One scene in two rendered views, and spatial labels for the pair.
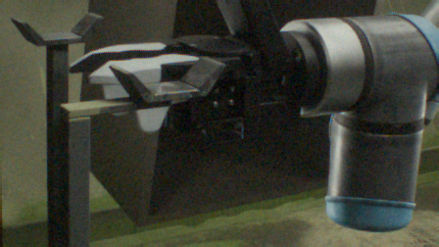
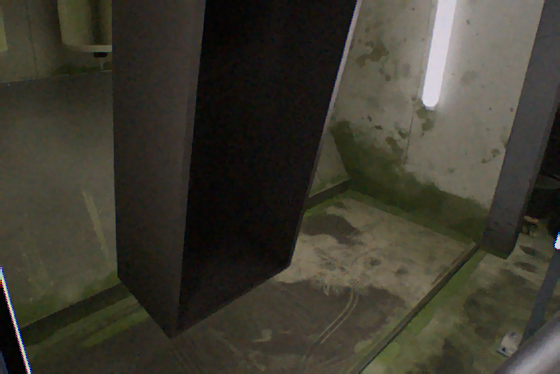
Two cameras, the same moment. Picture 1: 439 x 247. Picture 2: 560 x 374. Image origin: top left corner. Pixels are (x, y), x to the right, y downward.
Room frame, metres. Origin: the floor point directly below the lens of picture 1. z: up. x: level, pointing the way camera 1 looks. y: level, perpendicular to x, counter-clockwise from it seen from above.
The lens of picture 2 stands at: (0.70, 0.11, 1.52)
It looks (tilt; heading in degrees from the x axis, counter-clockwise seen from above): 23 degrees down; 346
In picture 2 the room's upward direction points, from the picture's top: 3 degrees clockwise
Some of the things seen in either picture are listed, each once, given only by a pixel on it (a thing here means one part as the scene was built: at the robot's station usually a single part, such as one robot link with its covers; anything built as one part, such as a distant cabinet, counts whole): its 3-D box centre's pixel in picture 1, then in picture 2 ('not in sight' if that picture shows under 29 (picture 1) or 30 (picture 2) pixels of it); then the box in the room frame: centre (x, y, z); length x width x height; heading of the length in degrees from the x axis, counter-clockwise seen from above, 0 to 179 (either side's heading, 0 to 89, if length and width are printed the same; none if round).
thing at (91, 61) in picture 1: (119, 82); not in sight; (0.70, 0.09, 1.07); 0.09 x 0.03 x 0.06; 116
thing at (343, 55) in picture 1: (311, 67); not in sight; (0.79, -0.08, 1.07); 0.10 x 0.05 x 0.09; 34
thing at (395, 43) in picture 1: (380, 64); not in sight; (0.84, -0.15, 1.07); 0.12 x 0.09 x 0.10; 124
